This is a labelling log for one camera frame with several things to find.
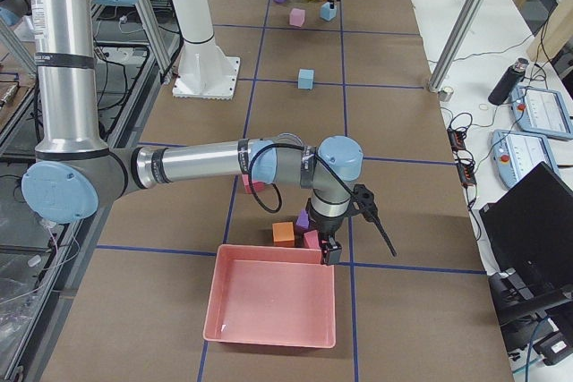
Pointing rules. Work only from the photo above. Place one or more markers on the light blue foam block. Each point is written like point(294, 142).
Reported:
point(328, 11)
point(305, 79)

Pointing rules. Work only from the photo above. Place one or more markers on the pink foam block near tray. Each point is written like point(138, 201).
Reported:
point(311, 240)

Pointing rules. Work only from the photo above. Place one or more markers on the purple foam block right side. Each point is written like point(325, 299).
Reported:
point(303, 222)

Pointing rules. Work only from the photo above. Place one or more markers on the lilac pink foam block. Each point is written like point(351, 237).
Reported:
point(297, 17)

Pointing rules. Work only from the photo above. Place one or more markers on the orange foam block right side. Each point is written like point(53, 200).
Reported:
point(283, 234)

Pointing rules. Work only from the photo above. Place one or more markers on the pink plastic tray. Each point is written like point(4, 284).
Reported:
point(271, 296)

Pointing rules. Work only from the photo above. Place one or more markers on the magenta foam block beside green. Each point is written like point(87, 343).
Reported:
point(251, 185)

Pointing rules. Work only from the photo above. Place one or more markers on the small metal cylinder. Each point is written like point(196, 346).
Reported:
point(445, 94)

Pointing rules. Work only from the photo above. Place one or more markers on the black water bottle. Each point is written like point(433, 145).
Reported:
point(508, 81)

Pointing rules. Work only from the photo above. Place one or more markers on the black monitor stand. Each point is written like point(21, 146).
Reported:
point(513, 299)

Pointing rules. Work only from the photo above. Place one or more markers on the black laptop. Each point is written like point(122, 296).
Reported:
point(532, 224)

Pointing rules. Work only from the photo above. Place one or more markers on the lower teach pendant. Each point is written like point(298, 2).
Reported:
point(515, 154)

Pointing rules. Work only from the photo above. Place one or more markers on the teach pendant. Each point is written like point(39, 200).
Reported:
point(541, 111)
point(515, 154)

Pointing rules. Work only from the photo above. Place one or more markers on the upper teach pendant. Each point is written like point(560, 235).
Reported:
point(541, 111)

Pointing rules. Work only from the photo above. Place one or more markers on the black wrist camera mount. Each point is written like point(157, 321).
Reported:
point(365, 202)

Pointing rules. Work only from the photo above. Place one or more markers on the aluminium frame post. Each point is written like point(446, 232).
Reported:
point(454, 42)

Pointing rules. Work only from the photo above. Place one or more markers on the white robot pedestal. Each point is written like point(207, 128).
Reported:
point(204, 71)

